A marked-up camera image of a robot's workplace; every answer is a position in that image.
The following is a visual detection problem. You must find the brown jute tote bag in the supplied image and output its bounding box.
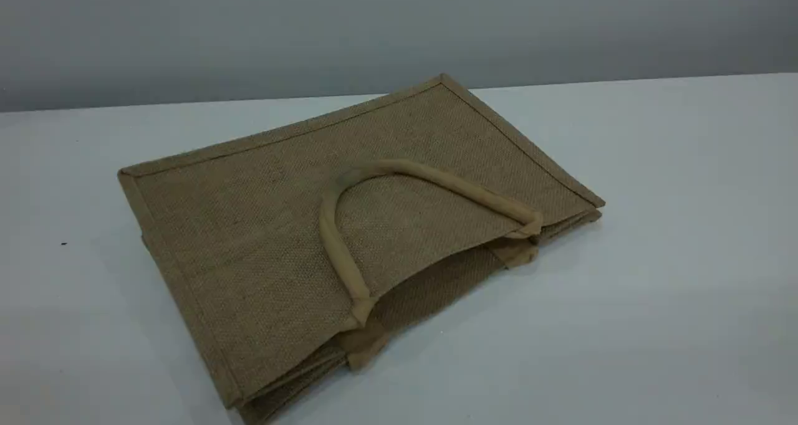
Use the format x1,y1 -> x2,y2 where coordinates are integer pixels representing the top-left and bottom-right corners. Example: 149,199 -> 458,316
117,73 -> 605,424

